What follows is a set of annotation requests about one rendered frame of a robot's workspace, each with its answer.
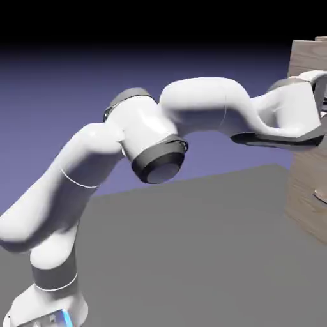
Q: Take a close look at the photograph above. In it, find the curved metal drawer handle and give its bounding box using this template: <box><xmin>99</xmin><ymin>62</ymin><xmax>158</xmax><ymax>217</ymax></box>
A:
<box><xmin>313</xmin><ymin>188</ymin><xmax>327</xmax><ymax>205</ymax></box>

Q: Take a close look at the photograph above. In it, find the wooden cabinet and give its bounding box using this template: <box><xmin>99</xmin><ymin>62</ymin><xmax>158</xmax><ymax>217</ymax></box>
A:
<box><xmin>284</xmin><ymin>36</ymin><xmax>327</xmax><ymax>247</ymax></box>

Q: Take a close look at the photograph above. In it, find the wooden drawer front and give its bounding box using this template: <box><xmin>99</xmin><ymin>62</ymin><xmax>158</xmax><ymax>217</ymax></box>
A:
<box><xmin>287</xmin><ymin>40</ymin><xmax>327</xmax><ymax>154</ymax></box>
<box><xmin>284</xmin><ymin>146</ymin><xmax>327</xmax><ymax>247</ymax></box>

